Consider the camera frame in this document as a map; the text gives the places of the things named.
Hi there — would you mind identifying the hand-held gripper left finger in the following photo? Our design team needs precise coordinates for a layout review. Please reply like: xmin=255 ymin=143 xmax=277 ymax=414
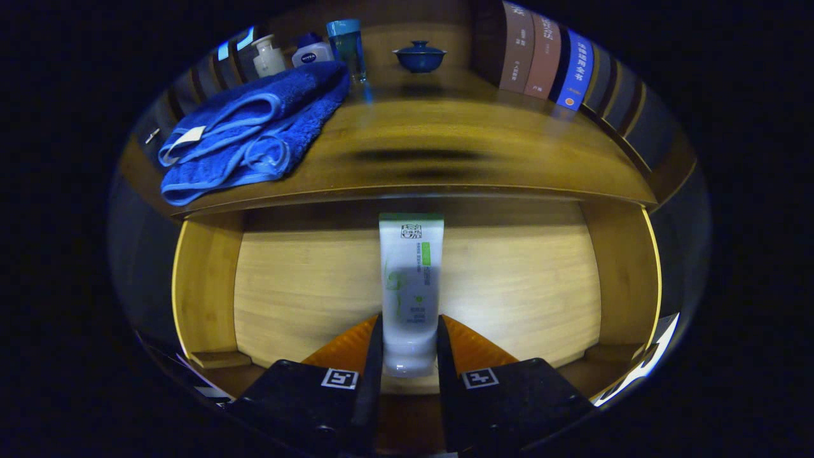
xmin=223 ymin=312 xmax=385 ymax=458

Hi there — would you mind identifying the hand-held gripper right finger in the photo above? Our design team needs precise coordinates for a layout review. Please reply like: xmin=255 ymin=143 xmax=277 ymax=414
xmin=436 ymin=314 xmax=595 ymax=455

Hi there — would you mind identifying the white squeeze tube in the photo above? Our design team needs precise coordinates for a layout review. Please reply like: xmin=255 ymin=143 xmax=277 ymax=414
xmin=378 ymin=213 xmax=445 ymax=378

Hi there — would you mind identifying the wooden drawer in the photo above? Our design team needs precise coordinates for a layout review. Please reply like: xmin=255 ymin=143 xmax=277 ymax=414
xmin=170 ymin=196 xmax=663 ymax=454

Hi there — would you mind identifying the wooden countertop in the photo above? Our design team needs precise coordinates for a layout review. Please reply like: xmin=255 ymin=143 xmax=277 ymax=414
xmin=121 ymin=60 xmax=657 ymax=220

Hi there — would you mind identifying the wooden cabinet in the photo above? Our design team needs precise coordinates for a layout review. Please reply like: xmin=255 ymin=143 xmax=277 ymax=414
xmin=121 ymin=0 xmax=700 ymax=217

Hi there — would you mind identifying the folded blue towel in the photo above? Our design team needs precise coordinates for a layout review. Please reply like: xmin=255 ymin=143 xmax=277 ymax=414
xmin=159 ymin=61 xmax=351 ymax=207

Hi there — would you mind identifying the blue lidded teacup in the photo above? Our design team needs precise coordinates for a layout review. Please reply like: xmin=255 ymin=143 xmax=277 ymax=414
xmin=392 ymin=41 xmax=448 ymax=74

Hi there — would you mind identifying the white lotion bottle blue cap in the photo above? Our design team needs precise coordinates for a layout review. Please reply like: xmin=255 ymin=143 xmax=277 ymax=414
xmin=291 ymin=32 xmax=335 ymax=69

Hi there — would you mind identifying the reddish brown book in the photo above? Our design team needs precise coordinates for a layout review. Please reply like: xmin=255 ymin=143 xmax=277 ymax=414
xmin=524 ymin=13 xmax=563 ymax=100

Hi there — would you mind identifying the blue book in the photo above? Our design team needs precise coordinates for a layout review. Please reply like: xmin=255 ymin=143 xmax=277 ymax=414
xmin=550 ymin=29 xmax=595 ymax=112

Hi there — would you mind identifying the teal tumbler bottle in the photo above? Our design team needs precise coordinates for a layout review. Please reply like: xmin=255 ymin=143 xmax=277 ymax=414
xmin=326 ymin=19 xmax=367 ymax=83

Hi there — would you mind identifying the cream pump bottle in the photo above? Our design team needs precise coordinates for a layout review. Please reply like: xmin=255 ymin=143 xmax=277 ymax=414
xmin=252 ymin=34 xmax=287 ymax=78

